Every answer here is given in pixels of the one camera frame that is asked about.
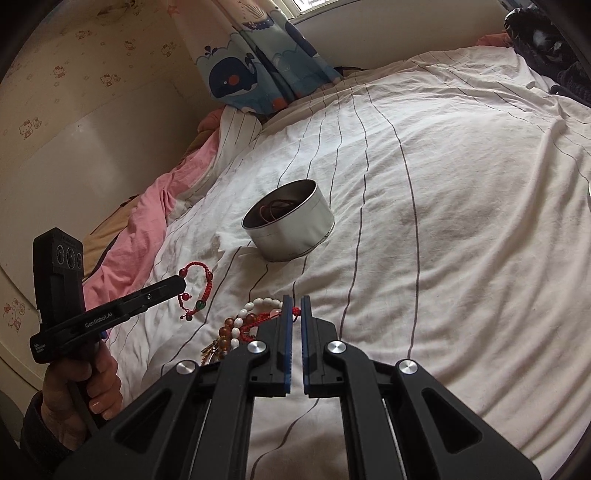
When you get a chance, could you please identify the blue whale curtain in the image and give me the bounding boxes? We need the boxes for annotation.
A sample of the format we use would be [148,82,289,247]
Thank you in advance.
[166,0,342,116]

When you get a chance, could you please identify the round silver metal tin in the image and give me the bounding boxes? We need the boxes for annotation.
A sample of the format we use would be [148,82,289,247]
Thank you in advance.
[242,179,335,262]

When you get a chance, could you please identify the black clothing pile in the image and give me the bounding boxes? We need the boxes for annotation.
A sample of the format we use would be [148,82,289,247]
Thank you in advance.
[504,5,590,107]

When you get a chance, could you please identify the white bead bracelet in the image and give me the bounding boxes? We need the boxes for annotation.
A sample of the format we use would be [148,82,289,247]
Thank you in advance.
[228,297,284,350]

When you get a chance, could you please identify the red string bracelet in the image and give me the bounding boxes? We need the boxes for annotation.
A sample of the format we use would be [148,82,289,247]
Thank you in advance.
[176,261,216,322]

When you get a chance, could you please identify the white striped bed sheet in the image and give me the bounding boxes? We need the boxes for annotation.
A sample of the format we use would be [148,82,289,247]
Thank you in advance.
[109,46,590,479]

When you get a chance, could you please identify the pink blanket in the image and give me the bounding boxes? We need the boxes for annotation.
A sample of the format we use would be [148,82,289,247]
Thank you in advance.
[83,108,225,310]

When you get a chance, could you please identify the black camera box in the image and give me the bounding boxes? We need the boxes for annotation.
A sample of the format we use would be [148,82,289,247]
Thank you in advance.
[33,228,85,329]

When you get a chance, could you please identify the person's left hand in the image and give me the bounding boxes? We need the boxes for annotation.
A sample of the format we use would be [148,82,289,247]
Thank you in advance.
[40,342,123,451]

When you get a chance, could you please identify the amber bead bracelet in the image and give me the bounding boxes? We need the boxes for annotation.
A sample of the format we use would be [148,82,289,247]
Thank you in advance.
[216,313,257,358]

